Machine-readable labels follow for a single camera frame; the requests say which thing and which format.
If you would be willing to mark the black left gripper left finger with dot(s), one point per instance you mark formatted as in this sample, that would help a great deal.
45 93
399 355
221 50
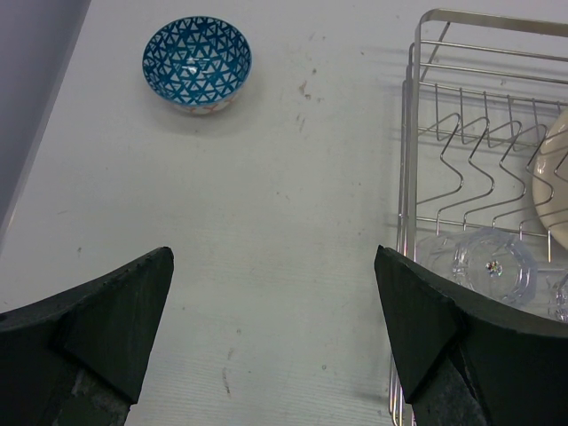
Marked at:
80 357

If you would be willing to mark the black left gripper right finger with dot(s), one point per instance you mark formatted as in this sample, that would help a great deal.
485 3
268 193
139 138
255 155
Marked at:
465 359

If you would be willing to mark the cream plate green band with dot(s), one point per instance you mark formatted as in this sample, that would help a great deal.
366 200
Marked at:
549 182

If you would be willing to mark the blue patterned bowl red outside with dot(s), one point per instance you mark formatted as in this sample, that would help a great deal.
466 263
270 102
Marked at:
198 64

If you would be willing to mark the clear glass back left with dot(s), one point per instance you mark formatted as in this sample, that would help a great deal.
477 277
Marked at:
488 261

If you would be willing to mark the clear glass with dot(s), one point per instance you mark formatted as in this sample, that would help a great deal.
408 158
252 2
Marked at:
488 261
557 307

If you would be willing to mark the clear glass back right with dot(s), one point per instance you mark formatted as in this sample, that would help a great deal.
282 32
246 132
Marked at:
557 307

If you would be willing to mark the metal wire dish rack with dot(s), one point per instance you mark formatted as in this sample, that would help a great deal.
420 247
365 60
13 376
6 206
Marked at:
480 94

